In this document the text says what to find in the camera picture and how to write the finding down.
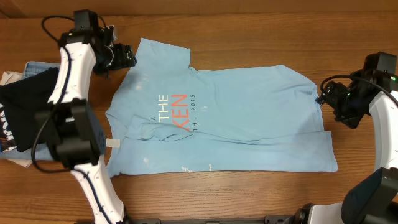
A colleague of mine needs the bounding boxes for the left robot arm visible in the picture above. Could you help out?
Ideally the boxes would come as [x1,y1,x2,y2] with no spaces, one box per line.
[35,26,136,223]

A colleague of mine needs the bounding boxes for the folded beige garment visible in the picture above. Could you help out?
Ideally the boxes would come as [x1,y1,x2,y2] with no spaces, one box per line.
[1,71,32,167]

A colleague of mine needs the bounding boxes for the folded black garment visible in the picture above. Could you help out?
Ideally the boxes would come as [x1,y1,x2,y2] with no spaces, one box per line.
[1,67,58,152]

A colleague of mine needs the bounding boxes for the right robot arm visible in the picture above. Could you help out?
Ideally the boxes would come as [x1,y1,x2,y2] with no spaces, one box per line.
[264,68,397,223]

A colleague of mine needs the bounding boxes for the light blue printed t-shirt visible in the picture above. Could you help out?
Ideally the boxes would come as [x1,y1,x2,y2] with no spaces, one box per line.
[106,39,338,176]

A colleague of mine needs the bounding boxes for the folded blue jeans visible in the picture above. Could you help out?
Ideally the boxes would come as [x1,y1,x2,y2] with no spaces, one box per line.
[1,62,60,159]

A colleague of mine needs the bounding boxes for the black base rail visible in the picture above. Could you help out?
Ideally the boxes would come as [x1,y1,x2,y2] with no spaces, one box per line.
[127,215,305,224]

